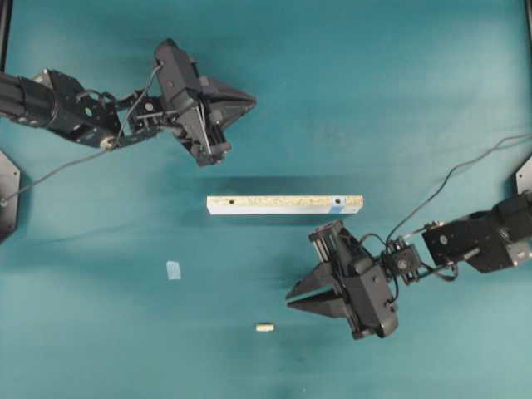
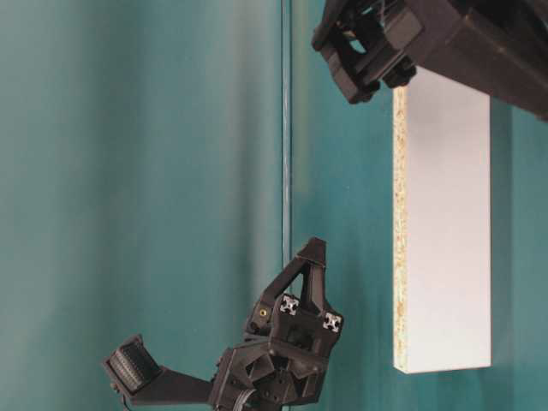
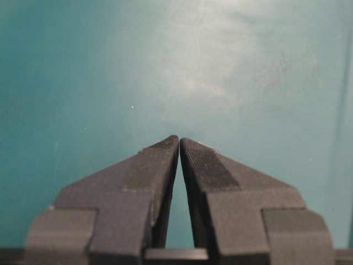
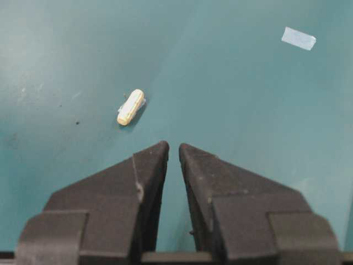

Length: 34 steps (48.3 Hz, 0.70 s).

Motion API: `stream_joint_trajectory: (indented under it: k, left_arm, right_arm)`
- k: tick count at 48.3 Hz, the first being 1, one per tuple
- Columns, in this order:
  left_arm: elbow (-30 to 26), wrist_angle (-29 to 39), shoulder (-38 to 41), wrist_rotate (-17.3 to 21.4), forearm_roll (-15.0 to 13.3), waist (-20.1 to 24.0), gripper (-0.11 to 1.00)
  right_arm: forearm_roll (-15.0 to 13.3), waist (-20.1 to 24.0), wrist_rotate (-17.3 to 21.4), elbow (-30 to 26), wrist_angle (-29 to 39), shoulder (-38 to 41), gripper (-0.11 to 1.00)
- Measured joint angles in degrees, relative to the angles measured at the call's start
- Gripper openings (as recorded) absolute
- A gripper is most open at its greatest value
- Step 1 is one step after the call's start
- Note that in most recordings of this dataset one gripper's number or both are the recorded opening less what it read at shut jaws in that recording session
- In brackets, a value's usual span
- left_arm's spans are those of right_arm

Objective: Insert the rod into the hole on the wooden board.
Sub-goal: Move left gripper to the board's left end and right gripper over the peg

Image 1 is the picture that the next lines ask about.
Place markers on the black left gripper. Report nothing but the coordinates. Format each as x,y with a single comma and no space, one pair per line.
203,139

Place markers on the white particle wooden board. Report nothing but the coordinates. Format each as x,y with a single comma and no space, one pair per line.
283,204

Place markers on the blue tape marker left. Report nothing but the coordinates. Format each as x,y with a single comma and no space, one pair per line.
173,270

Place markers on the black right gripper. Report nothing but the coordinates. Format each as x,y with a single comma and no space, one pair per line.
336,247

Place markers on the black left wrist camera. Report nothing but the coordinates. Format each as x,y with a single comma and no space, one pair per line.
179,81

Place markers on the small wooden dowel rod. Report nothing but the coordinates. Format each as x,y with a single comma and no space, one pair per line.
264,327

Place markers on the black frame post left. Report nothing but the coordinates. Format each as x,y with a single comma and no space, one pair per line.
5,23

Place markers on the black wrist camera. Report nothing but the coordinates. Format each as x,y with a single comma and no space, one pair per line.
370,309
179,81

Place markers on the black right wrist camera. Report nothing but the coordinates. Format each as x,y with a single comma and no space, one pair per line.
370,309

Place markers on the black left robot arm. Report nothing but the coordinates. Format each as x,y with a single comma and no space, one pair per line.
58,103

